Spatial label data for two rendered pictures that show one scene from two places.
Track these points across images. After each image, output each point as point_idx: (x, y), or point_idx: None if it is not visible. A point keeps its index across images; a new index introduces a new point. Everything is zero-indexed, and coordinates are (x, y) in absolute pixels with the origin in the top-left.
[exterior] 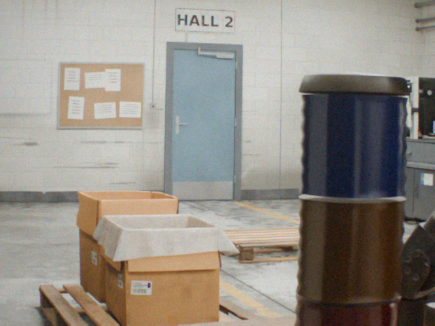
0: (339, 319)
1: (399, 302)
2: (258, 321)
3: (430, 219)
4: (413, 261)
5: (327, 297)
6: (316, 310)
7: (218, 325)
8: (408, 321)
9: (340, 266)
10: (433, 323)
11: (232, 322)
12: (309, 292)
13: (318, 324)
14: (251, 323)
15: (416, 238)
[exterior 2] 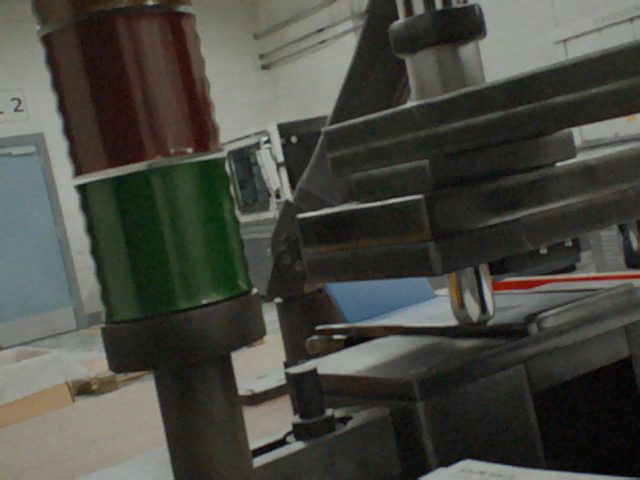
0: (104, 37)
1: (288, 304)
2: (115, 393)
3: (298, 188)
4: (290, 246)
5: (77, 8)
6: (67, 35)
7: (60, 412)
8: (304, 326)
9: None
10: (312, 236)
11: (80, 404)
12: (51, 14)
13: (76, 56)
14: (106, 397)
15: (287, 217)
